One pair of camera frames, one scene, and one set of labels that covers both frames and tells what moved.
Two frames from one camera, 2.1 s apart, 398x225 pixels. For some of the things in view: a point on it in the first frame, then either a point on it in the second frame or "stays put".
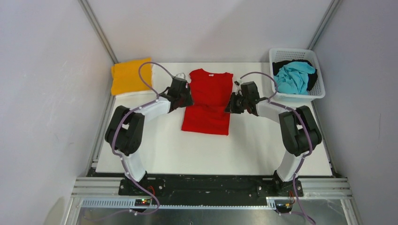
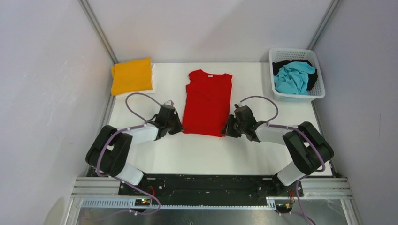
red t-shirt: (210, 92) stays put
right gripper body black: (238, 103) → (234, 129)
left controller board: (142, 202) stays put
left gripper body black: (186, 98) → (174, 126)
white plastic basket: (297, 73) stays put
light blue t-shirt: (292, 78) stays put
